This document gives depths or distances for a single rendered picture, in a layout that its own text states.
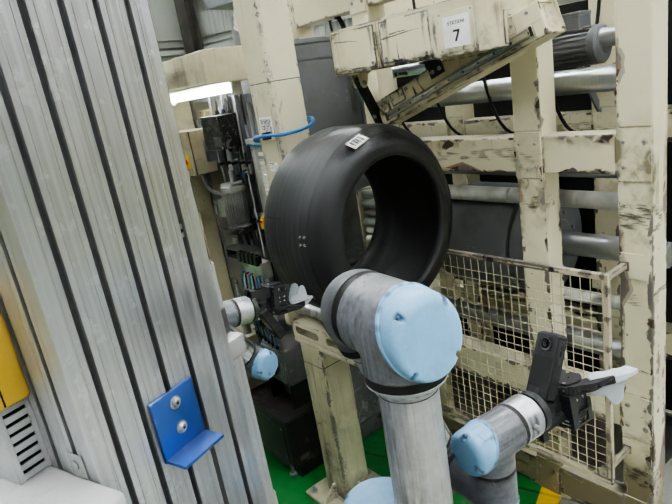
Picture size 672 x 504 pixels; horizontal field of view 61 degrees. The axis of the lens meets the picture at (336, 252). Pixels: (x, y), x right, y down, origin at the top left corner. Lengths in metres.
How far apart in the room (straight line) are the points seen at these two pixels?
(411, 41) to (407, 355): 1.22
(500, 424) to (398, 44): 1.20
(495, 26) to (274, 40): 0.69
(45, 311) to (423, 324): 0.43
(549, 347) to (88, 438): 0.72
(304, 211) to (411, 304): 0.88
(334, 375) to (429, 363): 1.48
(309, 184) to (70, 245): 0.96
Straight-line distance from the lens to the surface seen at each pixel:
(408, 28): 1.78
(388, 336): 0.70
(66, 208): 0.69
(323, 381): 2.19
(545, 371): 1.04
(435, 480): 0.86
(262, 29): 1.92
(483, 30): 1.65
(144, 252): 0.75
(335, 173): 1.55
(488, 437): 0.95
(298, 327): 2.01
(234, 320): 1.51
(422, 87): 1.95
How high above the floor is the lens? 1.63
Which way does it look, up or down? 17 degrees down
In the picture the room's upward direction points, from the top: 10 degrees counter-clockwise
